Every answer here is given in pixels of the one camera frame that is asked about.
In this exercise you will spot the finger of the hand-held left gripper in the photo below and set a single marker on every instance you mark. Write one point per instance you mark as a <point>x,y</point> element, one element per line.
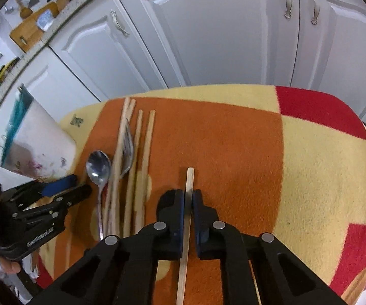
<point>75,195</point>
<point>59,186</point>

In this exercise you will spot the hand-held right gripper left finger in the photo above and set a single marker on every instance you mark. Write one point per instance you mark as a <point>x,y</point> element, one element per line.
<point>179,225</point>

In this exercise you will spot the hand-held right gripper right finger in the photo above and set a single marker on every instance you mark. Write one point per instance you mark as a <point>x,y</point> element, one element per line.
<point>197,225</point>

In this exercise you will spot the metal spoon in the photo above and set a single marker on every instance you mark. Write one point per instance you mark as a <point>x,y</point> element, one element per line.
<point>98,168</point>

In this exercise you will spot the wooden chopstick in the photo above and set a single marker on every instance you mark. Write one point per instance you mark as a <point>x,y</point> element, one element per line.
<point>189,181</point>
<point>126,108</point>
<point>150,133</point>
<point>137,133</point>
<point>132,108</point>

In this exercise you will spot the white teal utensil cup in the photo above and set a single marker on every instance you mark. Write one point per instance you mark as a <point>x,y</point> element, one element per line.
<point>37,133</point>

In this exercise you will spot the person's left hand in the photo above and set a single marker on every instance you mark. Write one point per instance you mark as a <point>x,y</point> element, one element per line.
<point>10,267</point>

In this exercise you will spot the orange yellow red blanket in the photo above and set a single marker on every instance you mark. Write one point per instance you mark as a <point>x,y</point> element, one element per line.
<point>233,149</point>

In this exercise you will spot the white cabinet door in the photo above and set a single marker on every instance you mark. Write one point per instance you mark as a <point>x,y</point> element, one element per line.
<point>218,28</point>
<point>106,63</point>
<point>49,82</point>
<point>345,54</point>

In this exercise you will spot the wooden cutting board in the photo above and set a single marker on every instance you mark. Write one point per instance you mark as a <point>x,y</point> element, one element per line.
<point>27,35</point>

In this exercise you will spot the blue white packet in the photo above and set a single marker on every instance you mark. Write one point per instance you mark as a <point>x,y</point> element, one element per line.
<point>45,20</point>

